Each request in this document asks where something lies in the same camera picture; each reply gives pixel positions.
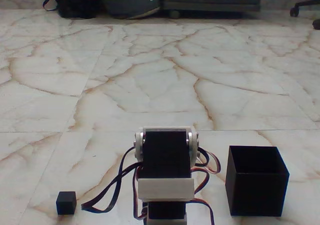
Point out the small black cube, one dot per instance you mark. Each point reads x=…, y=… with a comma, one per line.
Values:
x=66, y=203

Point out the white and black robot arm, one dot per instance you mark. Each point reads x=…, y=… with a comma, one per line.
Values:
x=163, y=157

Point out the black box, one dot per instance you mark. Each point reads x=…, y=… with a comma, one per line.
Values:
x=257, y=192

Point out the dark grey cushion bag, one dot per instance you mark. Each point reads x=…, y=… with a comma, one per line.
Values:
x=127, y=2

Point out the black backpack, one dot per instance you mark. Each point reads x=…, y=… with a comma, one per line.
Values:
x=75, y=2

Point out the black office chair base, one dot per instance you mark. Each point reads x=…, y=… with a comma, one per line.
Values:
x=303, y=4

